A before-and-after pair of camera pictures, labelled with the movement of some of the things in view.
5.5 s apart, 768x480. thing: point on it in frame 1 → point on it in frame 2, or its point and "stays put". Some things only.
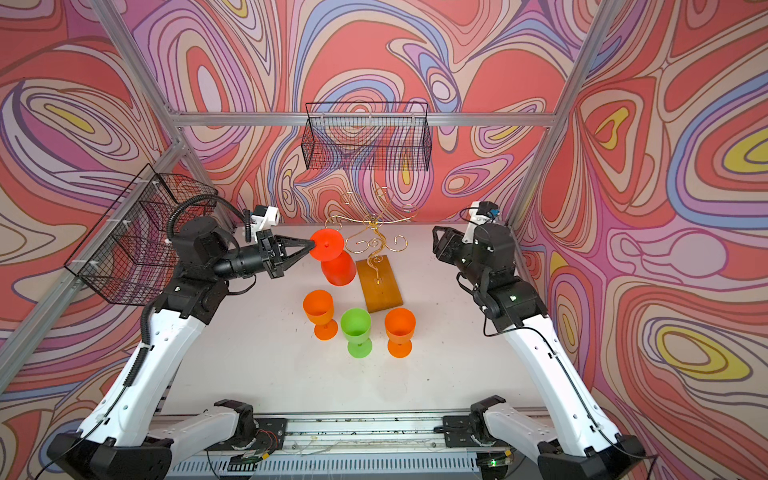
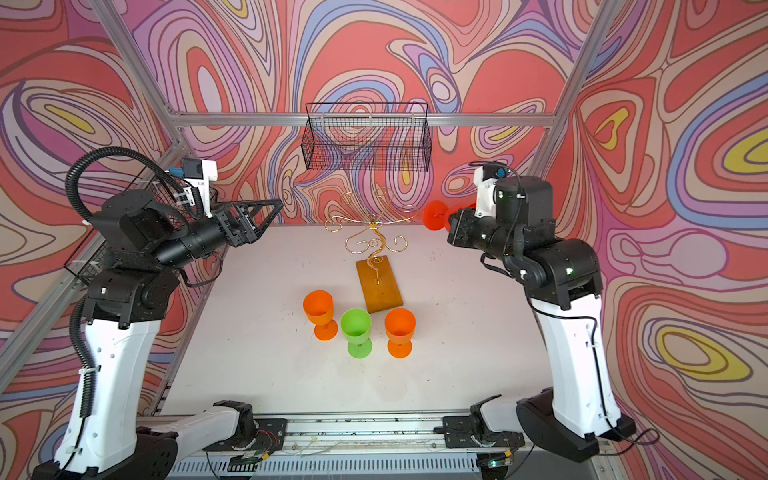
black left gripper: x=269 y=254 → x=237 y=223
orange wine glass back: x=400 y=325 stays put
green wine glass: x=356 y=324 stays put
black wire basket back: x=367 y=136 stays put
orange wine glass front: x=319 y=308 stays put
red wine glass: x=338 y=266 → x=436 y=215
